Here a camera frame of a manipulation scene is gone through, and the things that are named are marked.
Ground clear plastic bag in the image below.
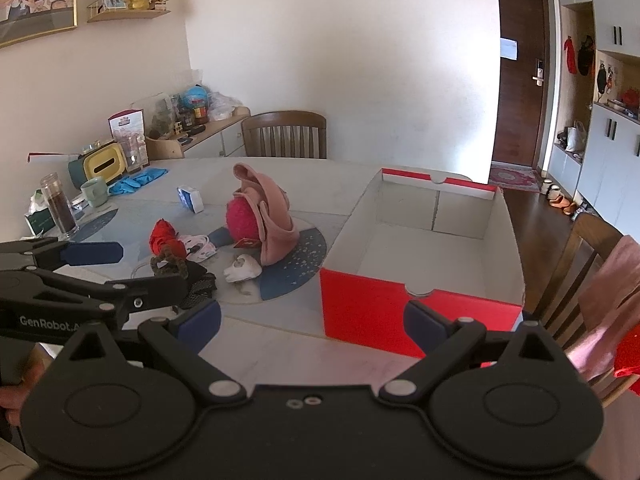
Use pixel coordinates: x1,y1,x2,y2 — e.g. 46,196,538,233
207,90,236,122

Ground pink fabric hat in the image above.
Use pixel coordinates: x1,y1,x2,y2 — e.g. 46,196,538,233
232,162,301,267

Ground yellow tissue box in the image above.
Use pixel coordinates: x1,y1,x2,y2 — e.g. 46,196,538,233
68,141,127,183

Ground black knit cloth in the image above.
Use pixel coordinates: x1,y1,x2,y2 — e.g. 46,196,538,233
177,264,217,310

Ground wooden wall shelf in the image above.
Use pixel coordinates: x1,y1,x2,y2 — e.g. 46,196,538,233
87,2,172,24

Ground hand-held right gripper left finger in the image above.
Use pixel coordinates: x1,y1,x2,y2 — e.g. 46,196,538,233
62,300,247,400

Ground printed face mask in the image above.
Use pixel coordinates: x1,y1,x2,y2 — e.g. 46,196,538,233
179,233,217,262

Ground framed family picture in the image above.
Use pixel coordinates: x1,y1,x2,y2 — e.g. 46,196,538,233
0,0,80,49

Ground brown wooden door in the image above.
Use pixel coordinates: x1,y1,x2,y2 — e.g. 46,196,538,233
492,0,551,171

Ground blue globe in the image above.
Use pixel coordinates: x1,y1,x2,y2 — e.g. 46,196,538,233
182,84,209,111

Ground white bag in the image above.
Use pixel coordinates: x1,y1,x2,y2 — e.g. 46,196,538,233
564,120,587,154

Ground pink cloth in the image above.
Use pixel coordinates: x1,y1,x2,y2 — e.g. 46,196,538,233
566,234,640,382

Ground blue gloves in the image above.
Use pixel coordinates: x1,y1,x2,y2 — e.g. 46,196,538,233
108,167,169,196

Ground person's left hand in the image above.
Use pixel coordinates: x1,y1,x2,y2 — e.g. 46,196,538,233
0,384,31,428

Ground red and white cardboard box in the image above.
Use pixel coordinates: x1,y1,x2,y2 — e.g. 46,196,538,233
320,167,526,361

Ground red cloth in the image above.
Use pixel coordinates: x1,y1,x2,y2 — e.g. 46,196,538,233
149,218,189,262

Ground blue and white tissue pack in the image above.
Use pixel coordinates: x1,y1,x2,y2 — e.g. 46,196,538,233
177,186,205,214

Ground row of shoes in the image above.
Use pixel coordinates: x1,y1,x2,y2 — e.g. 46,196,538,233
539,178,579,216

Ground white sock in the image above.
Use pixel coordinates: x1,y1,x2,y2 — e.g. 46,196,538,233
223,254,262,284

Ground white wardrobe cabinet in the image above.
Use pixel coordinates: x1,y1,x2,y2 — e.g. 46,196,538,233
547,0,640,242

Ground red and white gift box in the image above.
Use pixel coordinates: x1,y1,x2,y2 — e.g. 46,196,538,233
108,108,146,145

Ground clear plastic container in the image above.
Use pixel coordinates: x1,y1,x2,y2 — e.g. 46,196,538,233
120,134,151,171

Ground green packet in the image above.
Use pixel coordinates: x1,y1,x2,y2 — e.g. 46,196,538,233
24,189,57,237

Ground patterned door mat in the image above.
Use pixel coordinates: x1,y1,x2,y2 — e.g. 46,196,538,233
488,162,544,194

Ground brown braided cord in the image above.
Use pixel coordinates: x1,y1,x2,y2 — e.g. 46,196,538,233
149,254,190,279

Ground green mug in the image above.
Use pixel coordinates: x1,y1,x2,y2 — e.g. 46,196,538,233
80,177,111,209

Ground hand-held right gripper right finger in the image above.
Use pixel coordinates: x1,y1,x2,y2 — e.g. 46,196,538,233
381,300,568,401

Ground wooden chair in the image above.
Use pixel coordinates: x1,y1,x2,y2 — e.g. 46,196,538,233
241,110,328,160
529,212,640,409

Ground wooden sideboard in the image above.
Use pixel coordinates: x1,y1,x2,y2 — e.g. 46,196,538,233
145,106,251,161

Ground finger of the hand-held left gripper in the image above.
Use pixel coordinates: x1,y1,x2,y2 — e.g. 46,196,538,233
0,238,124,274
30,271,190,330

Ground pink plush dragon fruit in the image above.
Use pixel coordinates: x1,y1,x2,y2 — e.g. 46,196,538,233
225,195,264,249

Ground glass bottle with dark contents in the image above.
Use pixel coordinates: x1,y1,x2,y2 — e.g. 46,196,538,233
39,172,80,239

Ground red garment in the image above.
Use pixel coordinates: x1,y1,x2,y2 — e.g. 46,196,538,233
613,324,640,379

